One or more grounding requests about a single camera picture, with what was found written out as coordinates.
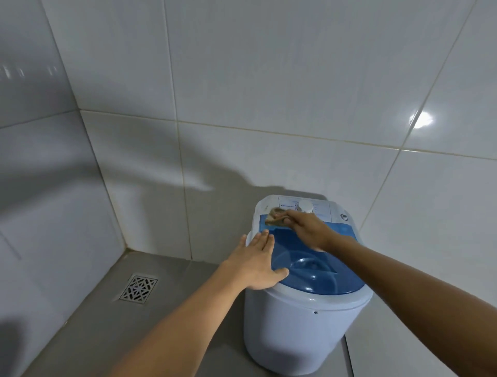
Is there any person's left hand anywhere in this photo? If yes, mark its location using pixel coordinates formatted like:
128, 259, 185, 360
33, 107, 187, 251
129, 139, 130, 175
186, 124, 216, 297
220, 229, 290, 291

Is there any person's right hand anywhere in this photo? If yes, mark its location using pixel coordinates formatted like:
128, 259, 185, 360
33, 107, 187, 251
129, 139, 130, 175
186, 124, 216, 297
282, 209, 338, 252

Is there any beige cleaning cloth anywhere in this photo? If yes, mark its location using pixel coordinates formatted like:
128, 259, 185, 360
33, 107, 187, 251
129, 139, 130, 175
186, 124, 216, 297
265, 207, 290, 227

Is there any small white washing machine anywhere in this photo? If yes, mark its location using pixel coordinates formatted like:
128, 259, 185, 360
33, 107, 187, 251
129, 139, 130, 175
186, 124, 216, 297
243, 195, 374, 376

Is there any person's left forearm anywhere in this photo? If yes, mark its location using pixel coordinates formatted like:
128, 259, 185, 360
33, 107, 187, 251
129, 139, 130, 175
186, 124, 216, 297
109, 266, 249, 377

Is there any person's right forearm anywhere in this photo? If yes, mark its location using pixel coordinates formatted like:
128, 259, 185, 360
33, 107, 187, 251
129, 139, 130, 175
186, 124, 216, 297
325, 233, 497, 377

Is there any blue transparent washer lid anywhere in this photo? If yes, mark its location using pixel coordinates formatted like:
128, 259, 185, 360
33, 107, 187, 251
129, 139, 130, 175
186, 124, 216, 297
259, 214, 366, 296

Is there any square metal floor drain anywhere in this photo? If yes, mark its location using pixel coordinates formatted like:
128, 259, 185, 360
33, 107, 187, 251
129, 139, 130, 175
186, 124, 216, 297
118, 274, 158, 305

